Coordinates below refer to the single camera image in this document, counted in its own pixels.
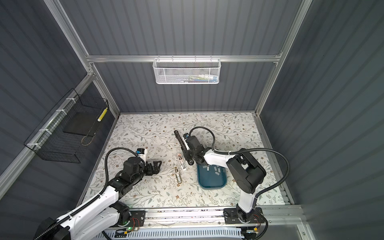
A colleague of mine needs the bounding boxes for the black stapler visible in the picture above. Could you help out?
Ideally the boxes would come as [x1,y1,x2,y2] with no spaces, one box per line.
[174,130,195,166]

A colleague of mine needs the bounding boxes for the teal plastic tray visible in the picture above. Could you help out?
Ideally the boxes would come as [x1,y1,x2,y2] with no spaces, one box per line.
[197,165,227,190]

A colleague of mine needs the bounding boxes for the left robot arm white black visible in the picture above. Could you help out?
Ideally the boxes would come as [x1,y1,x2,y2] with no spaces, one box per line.
[34,156,162,240]

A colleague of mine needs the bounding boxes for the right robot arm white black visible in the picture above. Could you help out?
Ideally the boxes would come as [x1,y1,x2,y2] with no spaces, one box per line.
[183,134,267,223]

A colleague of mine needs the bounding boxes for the staple strips in tray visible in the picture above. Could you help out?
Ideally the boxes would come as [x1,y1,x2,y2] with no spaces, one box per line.
[202,165,222,175]

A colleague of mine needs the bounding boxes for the floral patterned table mat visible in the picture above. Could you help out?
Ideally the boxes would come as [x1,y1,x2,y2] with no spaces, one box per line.
[84,113,263,209]

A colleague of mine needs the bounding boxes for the yellow marker pen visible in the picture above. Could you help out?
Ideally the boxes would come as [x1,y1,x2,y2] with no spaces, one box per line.
[97,107,108,122]

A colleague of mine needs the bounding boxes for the black foam pad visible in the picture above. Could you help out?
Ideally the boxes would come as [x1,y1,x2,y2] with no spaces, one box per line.
[63,113,101,137]

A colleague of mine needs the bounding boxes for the pens in white basket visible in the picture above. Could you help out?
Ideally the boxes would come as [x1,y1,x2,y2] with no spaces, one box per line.
[180,74,219,84]

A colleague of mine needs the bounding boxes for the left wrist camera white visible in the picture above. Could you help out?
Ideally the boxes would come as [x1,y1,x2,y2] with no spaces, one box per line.
[136,148,148,163]

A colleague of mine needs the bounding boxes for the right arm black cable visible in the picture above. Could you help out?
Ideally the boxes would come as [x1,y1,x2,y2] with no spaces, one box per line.
[188,125,291,199]

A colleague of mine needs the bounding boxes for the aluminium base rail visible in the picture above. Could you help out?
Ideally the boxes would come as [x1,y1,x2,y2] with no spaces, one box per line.
[59,206,307,232]

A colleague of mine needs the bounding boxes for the black wire basket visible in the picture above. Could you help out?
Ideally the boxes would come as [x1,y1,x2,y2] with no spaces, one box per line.
[24,89,109,164]

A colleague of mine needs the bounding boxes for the white wire mesh basket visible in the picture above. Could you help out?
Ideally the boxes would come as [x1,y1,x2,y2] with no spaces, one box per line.
[153,57,222,85]

